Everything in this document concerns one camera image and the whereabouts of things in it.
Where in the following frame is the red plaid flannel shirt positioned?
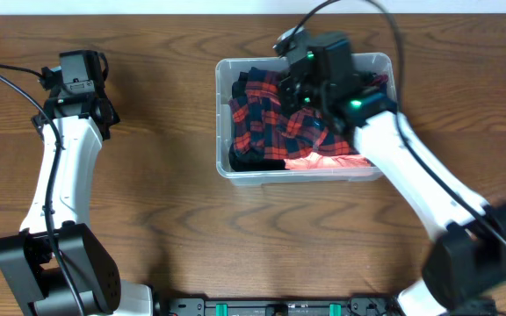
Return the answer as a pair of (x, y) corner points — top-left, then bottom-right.
(228, 66), (390, 162)

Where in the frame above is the pink garment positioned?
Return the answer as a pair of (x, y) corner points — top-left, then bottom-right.
(285, 153), (372, 170)

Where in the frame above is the large black garment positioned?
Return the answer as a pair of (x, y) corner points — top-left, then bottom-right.
(228, 72), (286, 172)

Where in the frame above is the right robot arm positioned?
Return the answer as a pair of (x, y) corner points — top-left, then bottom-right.
(274, 28), (506, 315)

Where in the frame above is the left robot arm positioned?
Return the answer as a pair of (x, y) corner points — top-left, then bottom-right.
(0, 50), (155, 315)

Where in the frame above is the clear plastic storage bin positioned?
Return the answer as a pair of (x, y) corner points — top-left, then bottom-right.
(214, 57), (383, 186)

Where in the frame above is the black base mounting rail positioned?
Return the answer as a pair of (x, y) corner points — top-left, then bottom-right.
(164, 297), (498, 316)

